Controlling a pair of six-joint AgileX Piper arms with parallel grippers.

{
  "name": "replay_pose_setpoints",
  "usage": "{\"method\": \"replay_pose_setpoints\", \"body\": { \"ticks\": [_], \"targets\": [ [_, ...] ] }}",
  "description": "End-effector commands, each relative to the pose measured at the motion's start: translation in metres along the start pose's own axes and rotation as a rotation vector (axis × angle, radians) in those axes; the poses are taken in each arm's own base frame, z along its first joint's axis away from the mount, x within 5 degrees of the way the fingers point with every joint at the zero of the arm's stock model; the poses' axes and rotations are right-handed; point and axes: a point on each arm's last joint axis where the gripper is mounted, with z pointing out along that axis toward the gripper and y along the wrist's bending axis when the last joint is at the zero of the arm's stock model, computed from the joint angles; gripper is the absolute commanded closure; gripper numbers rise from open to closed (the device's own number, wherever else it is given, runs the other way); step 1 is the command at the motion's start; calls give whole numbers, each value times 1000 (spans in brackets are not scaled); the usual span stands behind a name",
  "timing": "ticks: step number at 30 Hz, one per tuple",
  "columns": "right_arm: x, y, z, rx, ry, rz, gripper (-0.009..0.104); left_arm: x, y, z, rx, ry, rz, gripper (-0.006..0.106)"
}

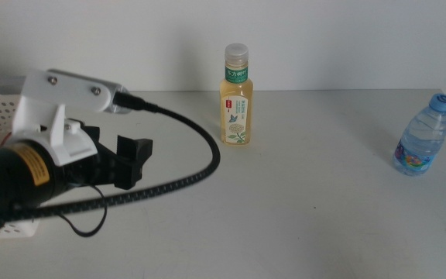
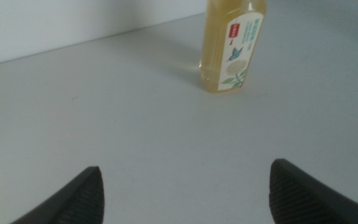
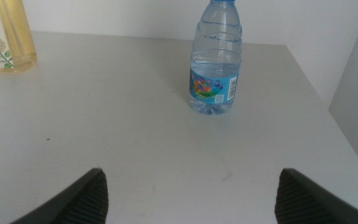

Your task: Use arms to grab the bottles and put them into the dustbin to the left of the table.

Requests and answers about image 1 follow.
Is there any yellow tea bottle green label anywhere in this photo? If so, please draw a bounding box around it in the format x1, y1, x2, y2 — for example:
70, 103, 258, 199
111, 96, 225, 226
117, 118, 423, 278
218, 42, 254, 146

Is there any clear water bottle blue cap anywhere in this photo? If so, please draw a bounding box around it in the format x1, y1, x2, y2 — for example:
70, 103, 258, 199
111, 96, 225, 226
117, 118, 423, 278
392, 92, 446, 177

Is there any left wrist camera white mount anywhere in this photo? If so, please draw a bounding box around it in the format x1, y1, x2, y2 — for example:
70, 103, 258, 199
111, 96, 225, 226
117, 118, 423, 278
12, 68, 133, 167

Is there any thin black cable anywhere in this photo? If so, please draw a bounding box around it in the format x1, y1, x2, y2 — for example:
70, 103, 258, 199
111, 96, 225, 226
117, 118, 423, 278
58, 184, 108, 238

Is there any thick braided black cable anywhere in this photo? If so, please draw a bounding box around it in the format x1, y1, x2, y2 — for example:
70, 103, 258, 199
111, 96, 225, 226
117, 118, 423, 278
0, 91, 221, 247

